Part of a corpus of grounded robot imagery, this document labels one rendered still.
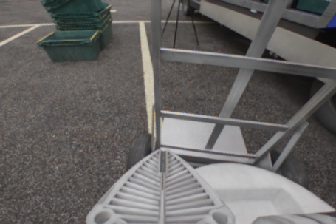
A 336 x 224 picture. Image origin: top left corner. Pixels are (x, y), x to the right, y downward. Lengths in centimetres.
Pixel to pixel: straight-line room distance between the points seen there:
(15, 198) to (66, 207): 27
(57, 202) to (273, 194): 89
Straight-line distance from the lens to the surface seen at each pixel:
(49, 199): 94
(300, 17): 165
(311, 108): 65
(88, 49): 196
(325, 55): 148
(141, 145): 60
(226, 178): 46
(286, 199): 55
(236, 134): 105
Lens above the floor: 76
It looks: 45 degrees down
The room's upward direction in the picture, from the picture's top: 3 degrees clockwise
